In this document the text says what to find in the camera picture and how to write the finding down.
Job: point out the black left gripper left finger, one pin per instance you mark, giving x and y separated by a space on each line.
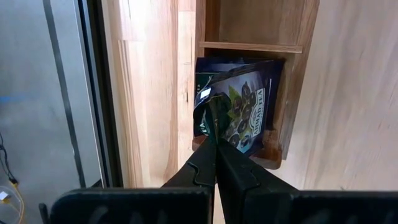
140 205

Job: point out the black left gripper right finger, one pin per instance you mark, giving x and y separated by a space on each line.
280 205

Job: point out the black aluminium table frame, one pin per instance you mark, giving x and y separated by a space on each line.
102 93

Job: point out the wooden three-compartment box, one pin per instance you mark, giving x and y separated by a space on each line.
258 21

